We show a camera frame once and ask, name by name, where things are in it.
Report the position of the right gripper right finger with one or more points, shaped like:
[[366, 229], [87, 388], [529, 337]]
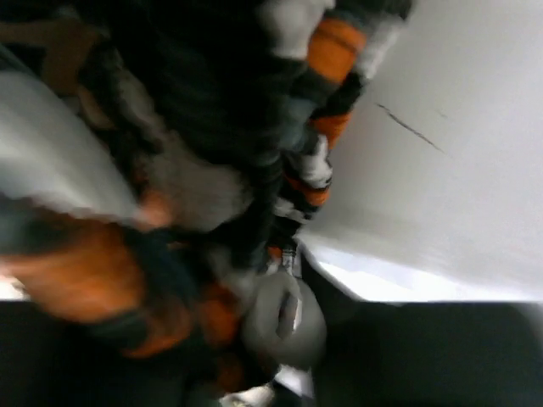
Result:
[[424, 353]]

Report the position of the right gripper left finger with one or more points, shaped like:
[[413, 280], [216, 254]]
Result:
[[45, 362]]

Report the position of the orange camouflage shorts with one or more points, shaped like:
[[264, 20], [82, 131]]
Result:
[[158, 159]]

